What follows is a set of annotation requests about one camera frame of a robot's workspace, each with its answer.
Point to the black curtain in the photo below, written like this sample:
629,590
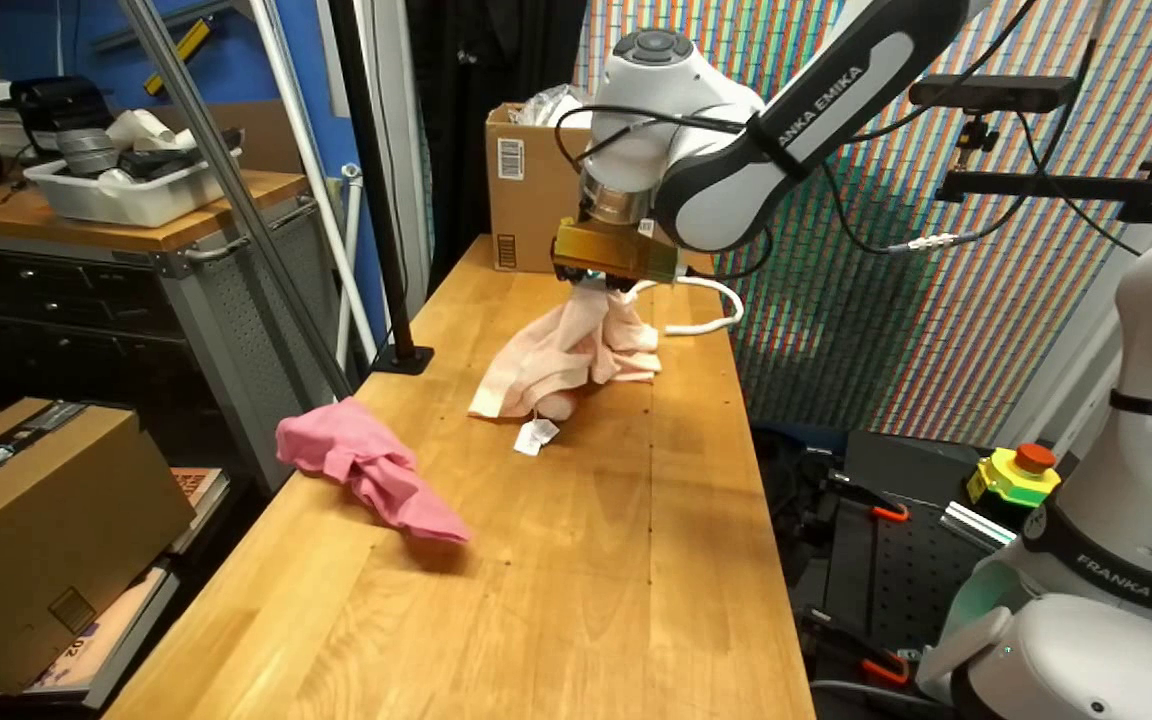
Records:
499,64

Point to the white plastic bin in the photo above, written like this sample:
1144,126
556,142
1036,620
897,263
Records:
121,192

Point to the yellowish wrist camera box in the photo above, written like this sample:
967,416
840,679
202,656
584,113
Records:
609,249

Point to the black breadboard plate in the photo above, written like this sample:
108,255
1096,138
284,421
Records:
871,575

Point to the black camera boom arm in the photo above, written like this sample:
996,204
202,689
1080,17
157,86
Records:
1071,186

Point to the yellow red emergency stop button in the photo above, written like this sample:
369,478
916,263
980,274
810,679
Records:
1019,478

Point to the black grey device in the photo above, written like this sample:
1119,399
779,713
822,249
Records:
57,113

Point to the small labelled cardboard box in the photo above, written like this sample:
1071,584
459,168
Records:
536,186

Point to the white metal tripod leg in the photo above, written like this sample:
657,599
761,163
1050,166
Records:
321,200

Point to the hot pink cloth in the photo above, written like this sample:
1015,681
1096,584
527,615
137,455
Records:
360,465

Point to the black pole stand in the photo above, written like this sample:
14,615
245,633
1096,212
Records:
382,240

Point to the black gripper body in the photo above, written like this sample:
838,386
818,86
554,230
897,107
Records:
616,280

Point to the silver metal tripod leg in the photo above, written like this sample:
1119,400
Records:
228,186

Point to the pale peach shirt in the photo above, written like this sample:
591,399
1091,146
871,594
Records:
560,354

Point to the black stereo camera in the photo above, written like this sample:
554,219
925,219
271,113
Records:
990,93

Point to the white Franka Panda arm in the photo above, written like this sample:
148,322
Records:
738,174

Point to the wooden-top metal cart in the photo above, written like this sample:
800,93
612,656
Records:
137,264

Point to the clear plastic bag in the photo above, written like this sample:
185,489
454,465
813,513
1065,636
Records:
560,108

